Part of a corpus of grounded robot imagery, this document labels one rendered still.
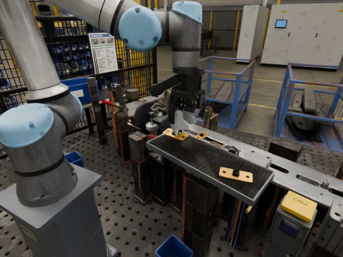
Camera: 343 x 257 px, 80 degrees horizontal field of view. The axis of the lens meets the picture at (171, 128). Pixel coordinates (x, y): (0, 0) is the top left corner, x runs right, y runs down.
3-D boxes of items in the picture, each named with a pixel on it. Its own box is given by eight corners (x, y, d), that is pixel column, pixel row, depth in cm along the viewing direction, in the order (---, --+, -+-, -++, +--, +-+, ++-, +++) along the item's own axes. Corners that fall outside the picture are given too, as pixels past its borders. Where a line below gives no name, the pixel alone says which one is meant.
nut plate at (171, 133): (189, 135, 65) (189, 132, 65) (182, 141, 63) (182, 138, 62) (168, 128, 70) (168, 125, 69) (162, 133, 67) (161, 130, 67)
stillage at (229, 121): (206, 104, 420) (210, 55, 375) (246, 111, 387) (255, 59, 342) (180, 128, 326) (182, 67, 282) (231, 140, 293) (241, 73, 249)
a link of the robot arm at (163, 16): (118, 8, 44) (169, 8, 44) (126, 10, 54) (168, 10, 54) (121, 47, 47) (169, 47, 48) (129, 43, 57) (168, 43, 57)
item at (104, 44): (119, 71, 172) (114, 30, 157) (94, 75, 157) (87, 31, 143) (118, 71, 173) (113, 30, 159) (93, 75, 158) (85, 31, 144)
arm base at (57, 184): (41, 215, 50) (28, 185, 45) (6, 194, 56) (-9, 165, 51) (89, 178, 62) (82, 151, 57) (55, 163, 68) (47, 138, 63)
